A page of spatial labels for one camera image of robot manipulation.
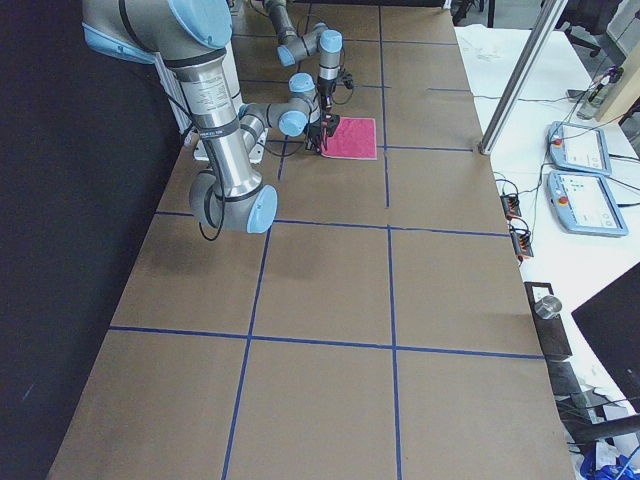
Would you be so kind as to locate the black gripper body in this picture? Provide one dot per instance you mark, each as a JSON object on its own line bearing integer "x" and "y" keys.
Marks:
{"x": 326, "y": 92}
{"x": 316, "y": 132}

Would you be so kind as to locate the far teach pendant tablet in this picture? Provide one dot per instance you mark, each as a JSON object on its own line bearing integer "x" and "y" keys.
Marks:
{"x": 580, "y": 148}

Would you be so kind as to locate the orange black connector box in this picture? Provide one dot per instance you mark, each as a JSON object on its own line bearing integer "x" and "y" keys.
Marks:
{"x": 511, "y": 205}

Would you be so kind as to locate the aluminium frame post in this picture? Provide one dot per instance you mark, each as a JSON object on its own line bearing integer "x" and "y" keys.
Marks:
{"x": 537, "y": 39}

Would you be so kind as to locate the pink towel white edge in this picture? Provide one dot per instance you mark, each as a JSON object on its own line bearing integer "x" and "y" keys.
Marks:
{"x": 354, "y": 138}

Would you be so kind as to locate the black monitor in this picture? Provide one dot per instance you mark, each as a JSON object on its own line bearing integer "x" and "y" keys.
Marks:
{"x": 609, "y": 322}

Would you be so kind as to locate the teach pendant tablet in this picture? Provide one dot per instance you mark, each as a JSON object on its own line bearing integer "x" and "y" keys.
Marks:
{"x": 580, "y": 148}
{"x": 584, "y": 204}

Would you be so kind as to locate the metal cup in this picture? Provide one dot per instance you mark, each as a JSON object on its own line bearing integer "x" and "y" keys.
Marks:
{"x": 547, "y": 307}

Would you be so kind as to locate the near teach pendant tablet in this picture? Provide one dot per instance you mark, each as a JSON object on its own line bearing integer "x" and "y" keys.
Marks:
{"x": 584, "y": 204}

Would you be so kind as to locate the black tray block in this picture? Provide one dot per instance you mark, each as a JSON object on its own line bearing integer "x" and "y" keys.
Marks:
{"x": 551, "y": 333}

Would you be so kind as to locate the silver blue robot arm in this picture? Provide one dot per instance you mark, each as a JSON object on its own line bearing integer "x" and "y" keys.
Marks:
{"x": 191, "y": 38}
{"x": 294, "y": 48}

